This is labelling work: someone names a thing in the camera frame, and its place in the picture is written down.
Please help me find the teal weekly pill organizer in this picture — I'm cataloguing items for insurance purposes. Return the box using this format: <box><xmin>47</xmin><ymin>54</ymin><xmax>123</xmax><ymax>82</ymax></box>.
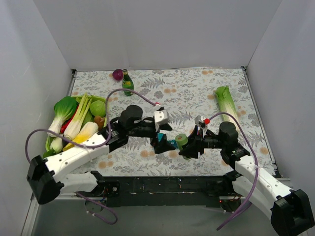
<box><xmin>156</xmin><ymin>133</ymin><xmax>178</xmax><ymax>152</ymax></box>

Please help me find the green pill bottle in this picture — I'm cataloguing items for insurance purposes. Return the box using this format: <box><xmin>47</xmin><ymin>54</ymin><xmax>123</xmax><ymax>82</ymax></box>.
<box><xmin>175</xmin><ymin>134</ymin><xmax>188</xmax><ymax>151</ymax></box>

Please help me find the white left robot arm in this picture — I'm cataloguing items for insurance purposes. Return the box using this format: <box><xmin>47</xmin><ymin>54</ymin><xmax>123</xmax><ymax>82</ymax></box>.
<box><xmin>27</xmin><ymin>104</ymin><xmax>174</xmax><ymax>205</ymax></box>

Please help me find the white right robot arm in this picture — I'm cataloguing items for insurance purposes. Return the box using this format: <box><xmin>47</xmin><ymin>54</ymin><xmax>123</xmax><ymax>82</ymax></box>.
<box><xmin>176</xmin><ymin>121</ymin><xmax>315</xmax><ymax>236</ymax></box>

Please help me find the napa cabbage on table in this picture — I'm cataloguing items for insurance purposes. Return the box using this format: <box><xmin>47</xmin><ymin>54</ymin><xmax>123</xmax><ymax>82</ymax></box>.
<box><xmin>215</xmin><ymin>86</ymin><xmax>239</xmax><ymax>126</ymax></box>

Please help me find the green glass bottle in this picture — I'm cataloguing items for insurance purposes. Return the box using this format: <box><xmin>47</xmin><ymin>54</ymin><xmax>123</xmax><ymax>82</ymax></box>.
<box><xmin>122</xmin><ymin>69</ymin><xmax>134</xmax><ymax>96</ymax></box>

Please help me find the brown mushroom toy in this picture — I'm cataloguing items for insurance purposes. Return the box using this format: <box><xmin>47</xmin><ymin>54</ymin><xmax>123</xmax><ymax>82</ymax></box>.
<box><xmin>94</xmin><ymin>116</ymin><xmax>105</xmax><ymax>130</ymax></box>

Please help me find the round green cabbage toy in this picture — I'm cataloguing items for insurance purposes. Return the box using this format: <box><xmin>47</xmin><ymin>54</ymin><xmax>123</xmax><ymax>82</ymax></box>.
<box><xmin>89</xmin><ymin>100</ymin><xmax>106</xmax><ymax>117</ymax></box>

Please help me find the red onion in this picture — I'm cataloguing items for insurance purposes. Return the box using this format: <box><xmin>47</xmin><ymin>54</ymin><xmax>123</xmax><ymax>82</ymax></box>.
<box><xmin>112</xmin><ymin>69</ymin><xmax>124</xmax><ymax>81</ymax></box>

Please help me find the yellow white cabbage toy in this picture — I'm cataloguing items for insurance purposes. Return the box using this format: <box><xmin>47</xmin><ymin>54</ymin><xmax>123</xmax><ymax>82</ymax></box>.
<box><xmin>63</xmin><ymin>121</ymin><xmax>98</xmax><ymax>144</ymax></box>

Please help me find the celery stalks toy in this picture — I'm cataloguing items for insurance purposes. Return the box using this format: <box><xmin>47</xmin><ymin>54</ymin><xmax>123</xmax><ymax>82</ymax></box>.
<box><xmin>72</xmin><ymin>93</ymin><xmax>92</xmax><ymax>127</ymax></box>

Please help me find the red chili pepper toy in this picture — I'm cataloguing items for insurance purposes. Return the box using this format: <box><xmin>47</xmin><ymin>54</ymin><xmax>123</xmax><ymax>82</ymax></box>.
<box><xmin>60</xmin><ymin>106</ymin><xmax>78</xmax><ymax>134</ymax></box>

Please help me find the bok choy toy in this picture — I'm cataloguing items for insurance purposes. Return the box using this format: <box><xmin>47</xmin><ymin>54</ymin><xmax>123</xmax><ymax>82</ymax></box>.
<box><xmin>48</xmin><ymin>96</ymin><xmax>78</xmax><ymax>137</ymax></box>

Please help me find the small white green vegetable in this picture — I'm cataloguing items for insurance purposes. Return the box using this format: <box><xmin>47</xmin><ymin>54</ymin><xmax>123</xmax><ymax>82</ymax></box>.
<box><xmin>50</xmin><ymin>135</ymin><xmax>63</xmax><ymax>153</ymax></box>

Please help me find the green plastic basket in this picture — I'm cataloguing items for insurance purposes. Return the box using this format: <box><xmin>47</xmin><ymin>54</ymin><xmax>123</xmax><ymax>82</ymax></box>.
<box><xmin>49</xmin><ymin>94</ymin><xmax>106</xmax><ymax>144</ymax></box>

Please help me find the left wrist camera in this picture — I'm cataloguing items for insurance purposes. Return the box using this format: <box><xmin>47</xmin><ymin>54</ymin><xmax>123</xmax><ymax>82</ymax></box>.
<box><xmin>154</xmin><ymin>107</ymin><xmax>169</xmax><ymax>126</ymax></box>

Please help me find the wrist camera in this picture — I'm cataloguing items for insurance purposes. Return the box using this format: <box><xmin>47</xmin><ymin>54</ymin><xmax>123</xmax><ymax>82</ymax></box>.
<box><xmin>154</xmin><ymin>107</ymin><xmax>169</xmax><ymax>126</ymax></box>
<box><xmin>194</xmin><ymin>115</ymin><xmax>210</xmax><ymax>129</ymax></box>

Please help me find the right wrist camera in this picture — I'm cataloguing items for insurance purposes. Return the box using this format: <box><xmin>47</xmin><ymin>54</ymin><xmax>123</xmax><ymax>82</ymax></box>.
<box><xmin>194</xmin><ymin>115</ymin><xmax>210</xmax><ymax>129</ymax></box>

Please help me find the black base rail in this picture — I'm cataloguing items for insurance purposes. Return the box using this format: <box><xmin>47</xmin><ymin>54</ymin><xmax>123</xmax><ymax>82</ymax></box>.
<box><xmin>81</xmin><ymin>176</ymin><xmax>237</xmax><ymax>208</ymax></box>

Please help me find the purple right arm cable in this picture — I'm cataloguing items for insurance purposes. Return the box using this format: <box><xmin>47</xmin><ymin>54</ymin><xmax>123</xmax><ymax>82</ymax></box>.
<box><xmin>206</xmin><ymin>112</ymin><xmax>259</xmax><ymax>231</ymax></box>

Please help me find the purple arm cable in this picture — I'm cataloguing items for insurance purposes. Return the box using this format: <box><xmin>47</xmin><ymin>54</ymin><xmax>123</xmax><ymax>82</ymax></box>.
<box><xmin>24</xmin><ymin>88</ymin><xmax>160</xmax><ymax>225</ymax></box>
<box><xmin>206</xmin><ymin>112</ymin><xmax>259</xmax><ymax>231</ymax></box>

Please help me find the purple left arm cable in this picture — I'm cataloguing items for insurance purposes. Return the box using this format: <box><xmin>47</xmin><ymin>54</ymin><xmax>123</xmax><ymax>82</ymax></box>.
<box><xmin>24</xmin><ymin>88</ymin><xmax>160</xmax><ymax>225</ymax></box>

